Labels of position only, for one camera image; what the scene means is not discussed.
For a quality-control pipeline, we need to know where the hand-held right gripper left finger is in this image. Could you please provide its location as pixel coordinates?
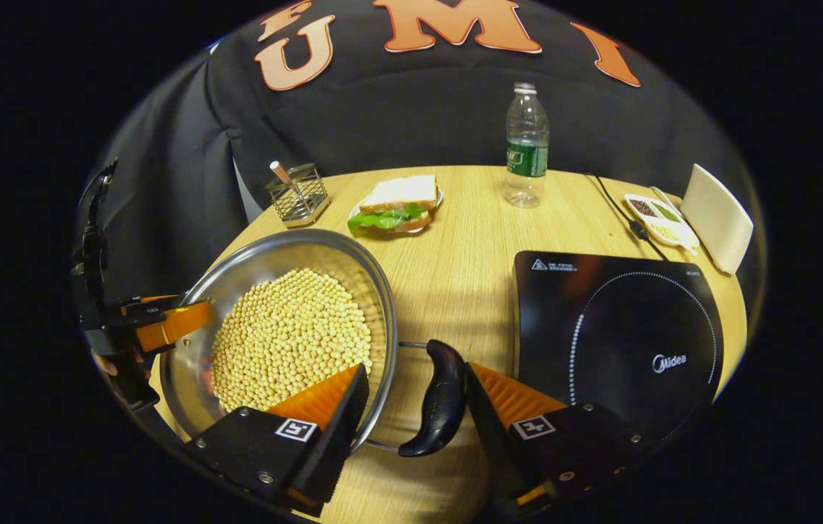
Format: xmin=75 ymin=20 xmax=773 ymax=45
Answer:
xmin=182 ymin=364 xmax=370 ymax=517

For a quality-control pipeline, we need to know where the clear plastic water bottle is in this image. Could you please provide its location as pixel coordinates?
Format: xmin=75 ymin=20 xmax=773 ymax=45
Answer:
xmin=504 ymin=82 xmax=550 ymax=210

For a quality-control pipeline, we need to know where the wire mesh holder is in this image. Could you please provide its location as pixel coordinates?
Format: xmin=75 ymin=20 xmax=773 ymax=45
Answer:
xmin=266 ymin=162 xmax=332 ymax=229

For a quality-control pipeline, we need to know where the pale thin stick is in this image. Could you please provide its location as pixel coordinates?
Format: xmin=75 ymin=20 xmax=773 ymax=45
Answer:
xmin=270 ymin=161 xmax=304 ymax=202

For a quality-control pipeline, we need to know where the black induction cooktop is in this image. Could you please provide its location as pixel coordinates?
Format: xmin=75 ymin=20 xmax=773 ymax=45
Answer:
xmin=513 ymin=250 xmax=725 ymax=446

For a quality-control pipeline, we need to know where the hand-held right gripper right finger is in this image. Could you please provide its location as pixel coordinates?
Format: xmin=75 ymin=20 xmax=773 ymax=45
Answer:
xmin=464 ymin=362 xmax=648 ymax=519

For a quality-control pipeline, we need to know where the white toaster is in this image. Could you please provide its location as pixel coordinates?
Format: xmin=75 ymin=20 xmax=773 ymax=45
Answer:
xmin=680 ymin=164 xmax=755 ymax=275

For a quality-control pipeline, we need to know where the sandwich with lettuce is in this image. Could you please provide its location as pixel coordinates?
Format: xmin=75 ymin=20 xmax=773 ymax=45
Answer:
xmin=347 ymin=175 xmax=441 ymax=235

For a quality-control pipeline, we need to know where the white divided dish of beans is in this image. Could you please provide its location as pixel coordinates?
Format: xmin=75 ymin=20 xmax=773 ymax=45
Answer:
xmin=624 ymin=193 xmax=701 ymax=249

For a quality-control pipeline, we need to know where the steel pot with black handle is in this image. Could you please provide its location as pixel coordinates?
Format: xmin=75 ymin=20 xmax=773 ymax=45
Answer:
xmin=159 ymin=228 xmax=469 ymax=458

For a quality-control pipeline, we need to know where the black power cable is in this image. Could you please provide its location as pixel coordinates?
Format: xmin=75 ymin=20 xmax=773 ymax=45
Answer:
xmin=584 ymin=172 xmax=670 ymax=261

